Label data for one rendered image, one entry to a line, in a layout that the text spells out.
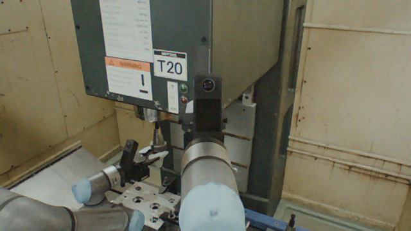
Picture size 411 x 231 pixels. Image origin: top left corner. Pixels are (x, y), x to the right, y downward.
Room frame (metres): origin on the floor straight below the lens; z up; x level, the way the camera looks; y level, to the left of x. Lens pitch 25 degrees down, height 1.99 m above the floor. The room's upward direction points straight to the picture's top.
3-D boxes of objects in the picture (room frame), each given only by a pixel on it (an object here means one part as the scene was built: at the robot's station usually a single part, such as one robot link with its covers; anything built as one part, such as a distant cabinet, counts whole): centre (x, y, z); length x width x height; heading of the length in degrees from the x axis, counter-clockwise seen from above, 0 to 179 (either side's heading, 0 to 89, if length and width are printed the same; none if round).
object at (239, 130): (1.44, -0.03, 1.16); 0.48 x 0.05 x 0.51; 63
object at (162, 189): (1.28, 0.18, 0.97); 0.13 x 0.03 x 0.15; 153
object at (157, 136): (1.05, 0.18, 1.41); 0.04 x 0.04 x 0.07
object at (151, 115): (1.04, 0.18, 1.57); 0.16 x 0.16 x 0.12
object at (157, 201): (1.15, 0.27, 0.96); 0.29 x 0.23 x 0.05; 63
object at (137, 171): (0.96, 0.27, 1.32); 0.12 x 0.08 x 0.09; 135
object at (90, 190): (0.84, 0.38, 1.32); 0.11 x 0.08 x 0.09; 135
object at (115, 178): (0.90, 0.32, 1.32); 0.08 x 0.05 x 0.08; 44
